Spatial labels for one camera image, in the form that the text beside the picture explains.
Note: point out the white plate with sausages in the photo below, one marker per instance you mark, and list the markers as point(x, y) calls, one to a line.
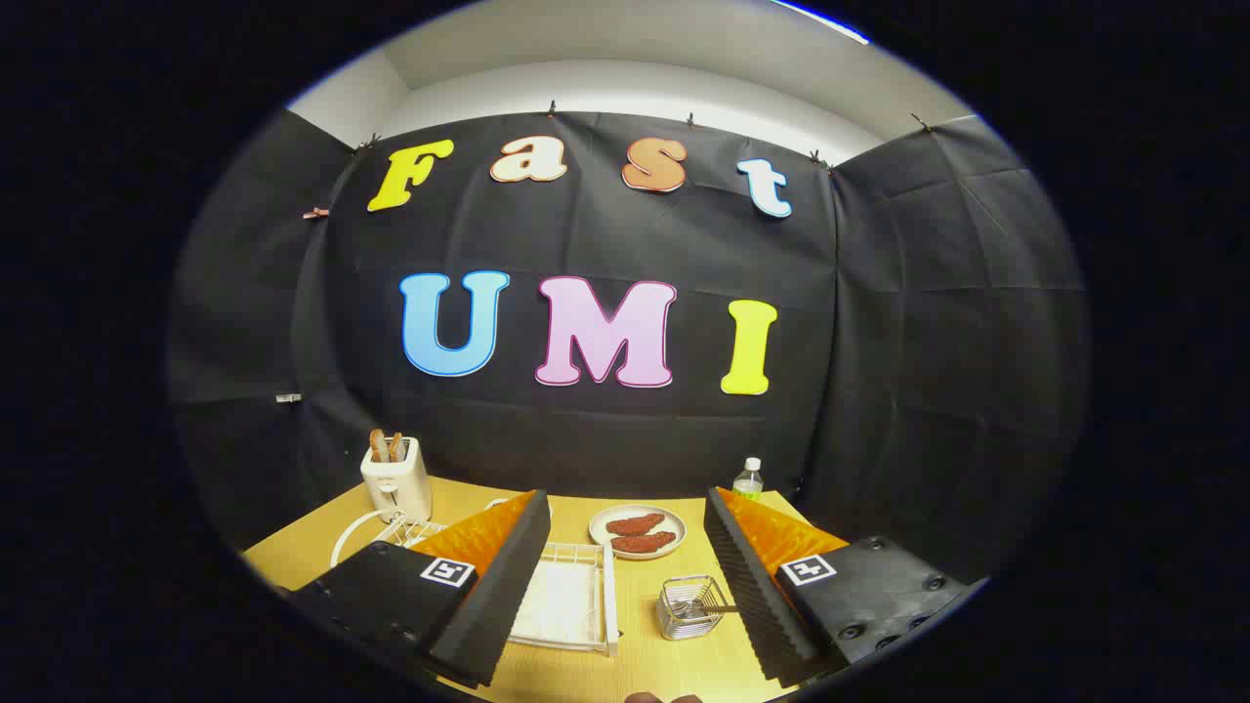
point(598, 527)

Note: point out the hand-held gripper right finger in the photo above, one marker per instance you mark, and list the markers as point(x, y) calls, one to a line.
point(747, 586)

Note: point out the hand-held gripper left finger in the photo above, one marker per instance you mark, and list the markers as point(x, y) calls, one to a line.
point(503, 586)

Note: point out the toasted bread slice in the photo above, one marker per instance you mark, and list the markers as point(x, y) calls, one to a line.
point(397, 448)
point(379, 447)

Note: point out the green label drink bottle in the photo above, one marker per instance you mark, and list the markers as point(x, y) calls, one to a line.
point(748, 483)

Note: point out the white toaster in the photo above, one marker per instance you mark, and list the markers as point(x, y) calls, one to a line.
point(400, 483)

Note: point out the white drying mat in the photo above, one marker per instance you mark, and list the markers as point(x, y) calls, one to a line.
point(562, 605)

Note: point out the brown sausage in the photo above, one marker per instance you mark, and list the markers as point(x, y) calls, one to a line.
point(635, 524)
point(643, 542)

